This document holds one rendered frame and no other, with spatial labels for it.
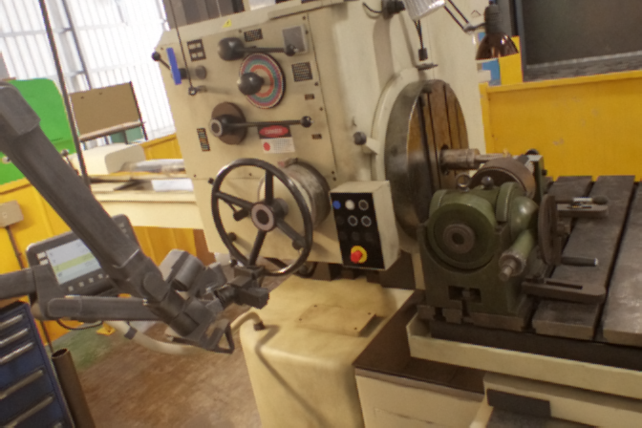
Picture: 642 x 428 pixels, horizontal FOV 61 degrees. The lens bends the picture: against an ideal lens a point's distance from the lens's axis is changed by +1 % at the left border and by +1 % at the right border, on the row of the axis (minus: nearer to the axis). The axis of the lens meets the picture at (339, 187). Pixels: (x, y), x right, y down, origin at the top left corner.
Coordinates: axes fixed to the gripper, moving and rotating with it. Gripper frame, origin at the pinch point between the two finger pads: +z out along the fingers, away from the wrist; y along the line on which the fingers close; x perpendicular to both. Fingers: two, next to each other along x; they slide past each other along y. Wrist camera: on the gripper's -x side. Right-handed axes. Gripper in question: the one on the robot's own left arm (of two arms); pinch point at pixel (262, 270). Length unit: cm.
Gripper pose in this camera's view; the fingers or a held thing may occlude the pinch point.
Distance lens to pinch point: 170.8
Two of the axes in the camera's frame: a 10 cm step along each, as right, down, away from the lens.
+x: -8.6, -2.0, 4.8
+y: 0.1, -9.3, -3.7
